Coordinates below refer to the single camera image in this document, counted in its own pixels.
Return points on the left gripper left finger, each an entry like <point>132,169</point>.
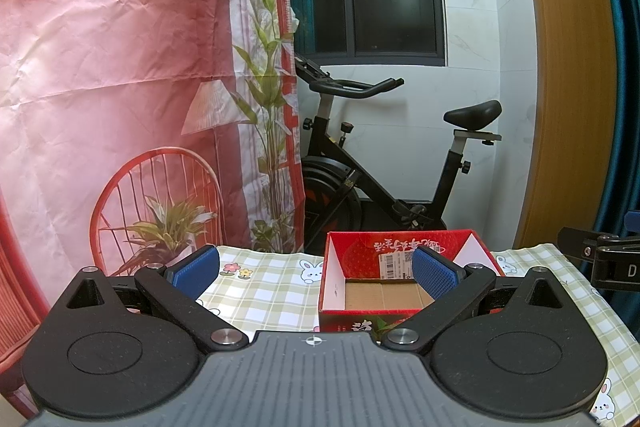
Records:
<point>171,293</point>

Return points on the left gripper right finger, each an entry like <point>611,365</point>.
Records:
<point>457,293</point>

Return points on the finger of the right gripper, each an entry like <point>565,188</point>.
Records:
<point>580,244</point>
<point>632,221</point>

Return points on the red strawberry cardboard box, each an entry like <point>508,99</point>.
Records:
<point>367,282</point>

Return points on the checkered bunny tablecloth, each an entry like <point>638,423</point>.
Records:
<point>278,291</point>

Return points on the red printed backdrop cloth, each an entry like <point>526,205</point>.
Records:
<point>132,128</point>

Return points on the teal curtain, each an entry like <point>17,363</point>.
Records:
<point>621,190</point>

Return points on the wooden door frame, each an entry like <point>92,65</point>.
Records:
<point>576,101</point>

